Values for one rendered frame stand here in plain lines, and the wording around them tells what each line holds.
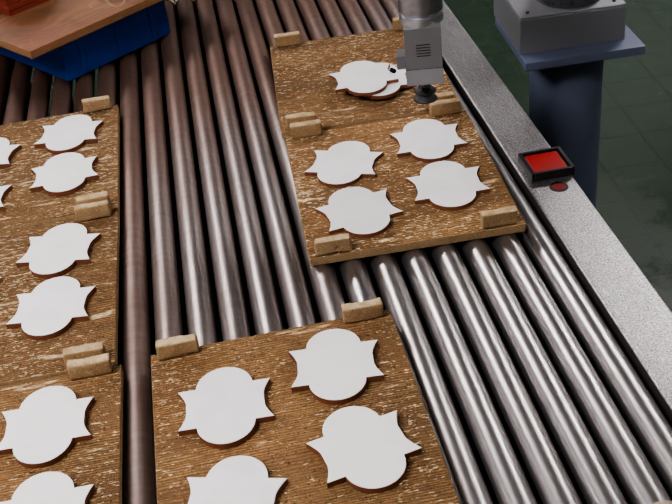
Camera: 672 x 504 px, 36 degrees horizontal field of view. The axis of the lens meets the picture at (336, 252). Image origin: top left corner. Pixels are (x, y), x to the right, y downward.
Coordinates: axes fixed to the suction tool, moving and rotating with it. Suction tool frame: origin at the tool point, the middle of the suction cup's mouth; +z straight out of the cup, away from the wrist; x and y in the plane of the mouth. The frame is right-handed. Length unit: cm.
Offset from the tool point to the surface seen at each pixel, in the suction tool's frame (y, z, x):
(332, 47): -45.1, 8.9, -18.7
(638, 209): -111, 103, 68
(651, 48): -227, 103, 98
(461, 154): 5.4, 8.9, 5.6
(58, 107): -30, 11, -77
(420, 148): 3.5, 8.1, -1.5
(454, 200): 21.5, 8.1, 3.3
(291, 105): -19.0, 8.9, -26.3
